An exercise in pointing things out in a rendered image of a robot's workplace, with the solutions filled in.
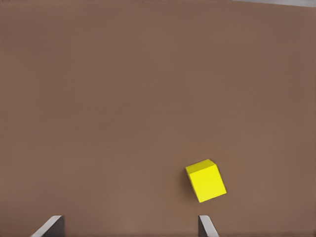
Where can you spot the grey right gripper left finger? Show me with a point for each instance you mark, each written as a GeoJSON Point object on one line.
{"type": "Point", "coordinates": [51, 227]}

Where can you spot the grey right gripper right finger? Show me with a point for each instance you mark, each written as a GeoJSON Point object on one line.
{"type": "Point", "coordinates": [205, 227]}

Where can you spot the yellow cube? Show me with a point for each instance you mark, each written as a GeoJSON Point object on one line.
{"type": "Point", "coordinates": [207, 182]}

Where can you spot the silver frame post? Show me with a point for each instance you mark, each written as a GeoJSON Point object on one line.
{"type": "Point", "coordinates": [288, 2]}

